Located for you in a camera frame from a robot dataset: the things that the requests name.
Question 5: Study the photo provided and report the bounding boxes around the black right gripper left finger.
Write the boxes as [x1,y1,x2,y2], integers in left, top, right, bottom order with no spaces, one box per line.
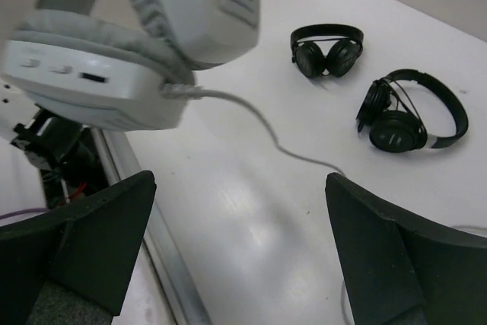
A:
[1,170,156,324]

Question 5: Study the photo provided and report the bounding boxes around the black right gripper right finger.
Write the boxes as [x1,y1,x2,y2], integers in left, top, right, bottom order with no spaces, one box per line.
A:
[325,173,486,324]

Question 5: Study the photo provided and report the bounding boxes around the white over-ear headphones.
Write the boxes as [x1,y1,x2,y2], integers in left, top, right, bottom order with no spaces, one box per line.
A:
[2,0,260,132]

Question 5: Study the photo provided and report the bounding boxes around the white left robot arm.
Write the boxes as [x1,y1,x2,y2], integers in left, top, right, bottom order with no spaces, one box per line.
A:
[1,81,156,324]

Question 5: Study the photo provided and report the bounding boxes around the black headphones with silver band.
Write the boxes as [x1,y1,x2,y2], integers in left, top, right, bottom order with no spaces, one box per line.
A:
[356,69,469,153]

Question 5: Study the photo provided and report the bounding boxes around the black headphones with thin band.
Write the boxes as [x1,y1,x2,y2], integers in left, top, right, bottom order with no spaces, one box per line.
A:
[290,24,364,78]

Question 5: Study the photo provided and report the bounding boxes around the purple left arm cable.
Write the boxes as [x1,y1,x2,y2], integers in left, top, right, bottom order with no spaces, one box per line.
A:
[0,206,50,227]

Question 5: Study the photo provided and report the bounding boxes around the aluminium front rail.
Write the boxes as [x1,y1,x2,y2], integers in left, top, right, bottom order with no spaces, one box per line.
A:
[91,129,212,324]

